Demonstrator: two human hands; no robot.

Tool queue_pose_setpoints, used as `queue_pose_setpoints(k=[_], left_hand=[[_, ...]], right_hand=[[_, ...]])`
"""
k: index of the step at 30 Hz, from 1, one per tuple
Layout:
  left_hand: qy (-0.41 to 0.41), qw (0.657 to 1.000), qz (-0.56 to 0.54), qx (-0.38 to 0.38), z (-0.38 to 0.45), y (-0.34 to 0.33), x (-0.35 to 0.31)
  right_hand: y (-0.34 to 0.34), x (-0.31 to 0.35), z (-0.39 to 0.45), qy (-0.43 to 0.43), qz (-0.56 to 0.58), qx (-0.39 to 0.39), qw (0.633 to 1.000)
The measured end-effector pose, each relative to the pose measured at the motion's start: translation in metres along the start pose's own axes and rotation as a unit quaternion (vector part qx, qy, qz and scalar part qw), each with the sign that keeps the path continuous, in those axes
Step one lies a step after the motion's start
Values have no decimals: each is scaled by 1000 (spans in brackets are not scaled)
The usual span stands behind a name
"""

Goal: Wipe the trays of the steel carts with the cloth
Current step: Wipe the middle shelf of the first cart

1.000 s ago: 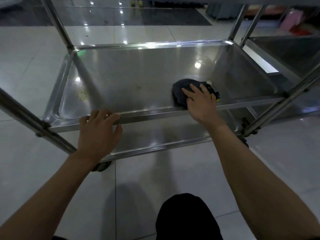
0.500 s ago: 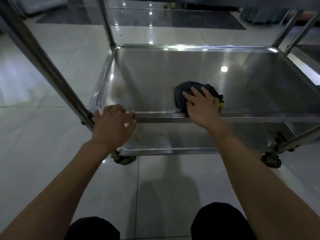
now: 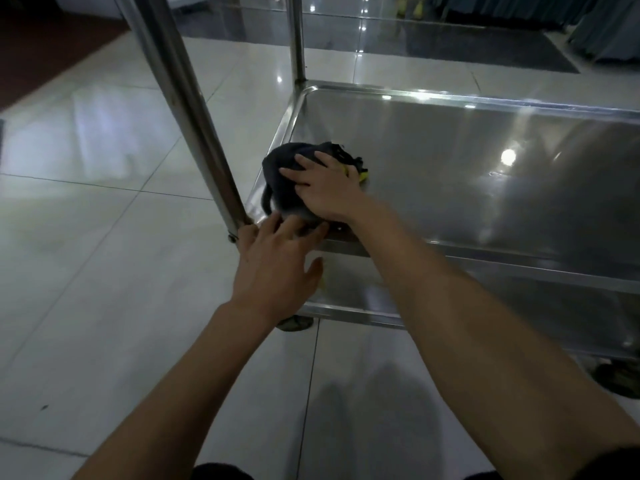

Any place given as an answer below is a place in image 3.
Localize person's left hand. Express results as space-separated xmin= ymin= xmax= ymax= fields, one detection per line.
xmin=231 ymin=212 xmax=331 ymax=325

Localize person's right hand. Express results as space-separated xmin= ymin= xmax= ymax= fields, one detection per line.
xmin=278 ymin=151 xmax=371 ymax=225

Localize grey and yellow cleaning cloth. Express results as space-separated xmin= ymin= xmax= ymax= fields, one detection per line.
xmin=261 ymin=141 xmax=369 ymax=231

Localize person's left forearm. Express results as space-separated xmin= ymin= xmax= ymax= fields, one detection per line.
xmin=72 ymin=302 xmax=281 ymax=480

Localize person's right forearm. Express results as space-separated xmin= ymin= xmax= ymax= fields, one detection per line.
xmin=349 ymin=199 xmax=640 ymax=480

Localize dark floor mat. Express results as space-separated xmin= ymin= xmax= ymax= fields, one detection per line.
xmin=172 ymin=4 xmax=581 ymax=74

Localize black trousers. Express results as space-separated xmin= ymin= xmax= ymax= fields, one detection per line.
xmin=192 ymin=462 xmax=501 ymax=480

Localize black shirt sleeve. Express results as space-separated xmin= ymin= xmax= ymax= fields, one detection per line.
xmin=575 ymin=447 xmax=640 ymax=480

